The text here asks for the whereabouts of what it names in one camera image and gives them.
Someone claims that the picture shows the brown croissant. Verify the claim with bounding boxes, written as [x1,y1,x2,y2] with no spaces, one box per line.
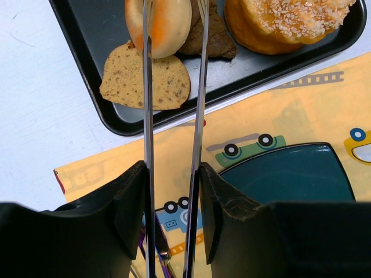
[177,0,238,60]

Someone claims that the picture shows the bread slice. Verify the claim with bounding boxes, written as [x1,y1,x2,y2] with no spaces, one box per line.
[100,41,191,111]

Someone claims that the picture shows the dark teal square plate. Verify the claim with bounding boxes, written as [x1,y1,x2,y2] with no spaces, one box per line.
[220,142,355,203]

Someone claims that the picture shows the orange glazed donut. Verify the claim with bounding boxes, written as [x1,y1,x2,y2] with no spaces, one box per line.
[125,0,192,58]

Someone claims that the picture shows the sugar topped brioche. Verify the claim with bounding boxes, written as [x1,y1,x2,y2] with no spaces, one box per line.
[224,0,355,55]

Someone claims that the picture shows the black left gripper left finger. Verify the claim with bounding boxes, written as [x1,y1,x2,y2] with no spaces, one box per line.
[1,161,145,277]

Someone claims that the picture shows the metal serving tongs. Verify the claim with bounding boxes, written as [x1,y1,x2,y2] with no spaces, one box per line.
[143,1,209,277]

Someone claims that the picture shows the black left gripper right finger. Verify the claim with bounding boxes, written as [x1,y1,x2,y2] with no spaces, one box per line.
[200,163,370,277]

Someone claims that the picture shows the iridescent purple knife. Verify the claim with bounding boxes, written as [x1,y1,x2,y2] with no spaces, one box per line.
[155,214,173,277]

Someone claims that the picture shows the yellow vehicle print placemat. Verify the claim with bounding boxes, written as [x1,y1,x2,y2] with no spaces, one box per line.
[53,52,371,278]

